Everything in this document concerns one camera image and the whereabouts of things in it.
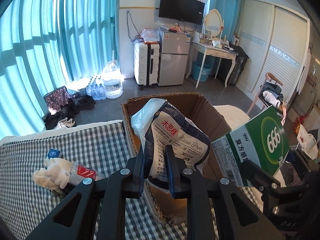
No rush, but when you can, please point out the black clothes pile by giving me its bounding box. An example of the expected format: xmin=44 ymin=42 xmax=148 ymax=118
xmin=44 ymin=95 xmax=96 ymax=130

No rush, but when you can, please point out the teal corner curtain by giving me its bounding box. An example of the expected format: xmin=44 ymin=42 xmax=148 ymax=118
xmin=209 ymin=0 xmax=244 ymax=41

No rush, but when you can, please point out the blue white small packet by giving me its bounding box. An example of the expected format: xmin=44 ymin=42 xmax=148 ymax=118
xmin=47 ymin=148 xmax=62 ymax=159

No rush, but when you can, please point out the tissue paper pack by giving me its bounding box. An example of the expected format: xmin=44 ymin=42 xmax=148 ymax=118
xmin=131 ymin=98 xmax=210 ymax=191

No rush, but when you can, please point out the wooden chair with clothes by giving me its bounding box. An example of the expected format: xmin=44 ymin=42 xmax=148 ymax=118
xmin=247 ymin=72 xmax=286 ymax=117

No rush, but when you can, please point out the large water jug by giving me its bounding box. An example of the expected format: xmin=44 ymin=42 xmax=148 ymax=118
xmin=101 ymin=61 xmax=123 ymax=99

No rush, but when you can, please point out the white suitcase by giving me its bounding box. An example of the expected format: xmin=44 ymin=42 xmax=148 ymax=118
xmin=134 ymin=42 xmax=160 ymax=90

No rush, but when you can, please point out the white dressing table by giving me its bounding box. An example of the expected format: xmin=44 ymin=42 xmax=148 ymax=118
xmin=185 ymin=41 xmax=239 ymax=89

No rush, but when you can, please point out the plastic bag on suitcase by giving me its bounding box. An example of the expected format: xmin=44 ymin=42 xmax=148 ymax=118
xmin=140 ymin=29 xmax=160 ymax=42

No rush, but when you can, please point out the white louvered wardrobe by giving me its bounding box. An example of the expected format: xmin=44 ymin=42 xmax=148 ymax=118
xmin=236 ymin=0 xmax=310 ymax=102

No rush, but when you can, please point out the teal laundry basket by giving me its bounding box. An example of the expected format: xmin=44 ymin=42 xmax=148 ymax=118
xmin=191 ymin=60 xmax=212 ymax=82

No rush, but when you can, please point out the large teal window curtain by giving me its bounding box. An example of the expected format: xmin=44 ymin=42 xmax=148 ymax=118
xmin=1 ymin=0 xmax=119 ymax=137

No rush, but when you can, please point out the clear plastic bottle red label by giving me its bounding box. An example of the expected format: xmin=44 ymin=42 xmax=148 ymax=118
xmin=69 ymin=163 xmax=106 ymax=186

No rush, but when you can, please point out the green 666 medicine box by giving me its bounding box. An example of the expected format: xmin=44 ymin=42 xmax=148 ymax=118
xmin=211 ymin=106 xmax=289 ymax=187

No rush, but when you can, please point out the purple patterned bag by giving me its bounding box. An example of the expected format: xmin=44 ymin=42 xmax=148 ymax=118
xmin=43 ymin=86 xmax=68 ymax=115

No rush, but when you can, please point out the brown cardboard box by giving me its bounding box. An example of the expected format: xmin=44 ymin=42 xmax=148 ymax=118
xmin=121 ymin=92 xmax=231 ymax=224

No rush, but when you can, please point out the white bunny plush toy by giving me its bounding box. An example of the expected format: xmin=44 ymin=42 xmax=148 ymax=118
xmin=33 ymin=158 xmax=72 ymax=191

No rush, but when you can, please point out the pack of water bottles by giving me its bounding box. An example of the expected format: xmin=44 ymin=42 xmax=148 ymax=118
xmin=86 ymin=74 xmax=106 ymax=101

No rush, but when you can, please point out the black wall television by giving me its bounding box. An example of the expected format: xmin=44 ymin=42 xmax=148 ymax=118
xmin=158 ymin=0 xmax=205 ymax=25

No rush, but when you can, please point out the oval vanity mirror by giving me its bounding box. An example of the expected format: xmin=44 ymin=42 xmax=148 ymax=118
xmin=204 ymin=9 xmax=223 ymax=39

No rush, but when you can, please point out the silver mini fridge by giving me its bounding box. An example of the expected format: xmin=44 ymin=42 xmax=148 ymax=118
xmin=158 ymin=31 xmax=191 ymax=86

